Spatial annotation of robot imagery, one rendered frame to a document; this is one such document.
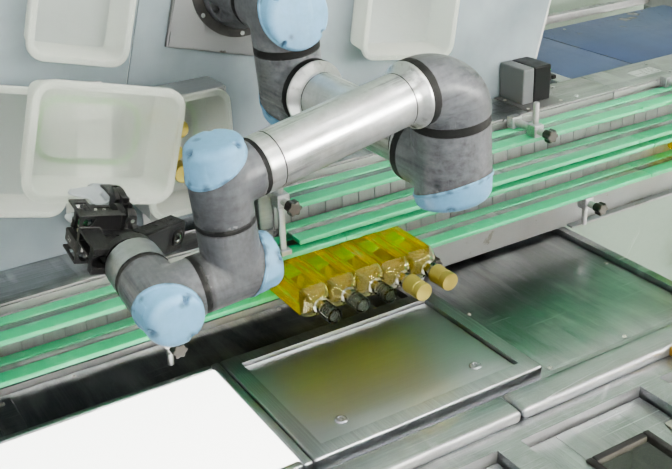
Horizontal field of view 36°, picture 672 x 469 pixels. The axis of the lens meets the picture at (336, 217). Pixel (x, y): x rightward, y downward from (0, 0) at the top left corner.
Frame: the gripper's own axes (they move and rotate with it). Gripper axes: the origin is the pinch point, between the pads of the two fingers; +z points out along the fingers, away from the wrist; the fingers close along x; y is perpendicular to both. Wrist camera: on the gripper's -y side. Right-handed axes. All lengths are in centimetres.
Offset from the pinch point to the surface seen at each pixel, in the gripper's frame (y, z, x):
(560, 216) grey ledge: -120, 21, 19
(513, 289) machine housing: -96, 5, 27
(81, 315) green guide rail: -5.1, 11.5, 28.0
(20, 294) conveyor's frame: 2.2, 21.2, 29.0
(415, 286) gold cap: -59, -6, 16
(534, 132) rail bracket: -97, 15, -5
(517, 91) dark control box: -105, 30, -8
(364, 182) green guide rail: -58, 15, 6
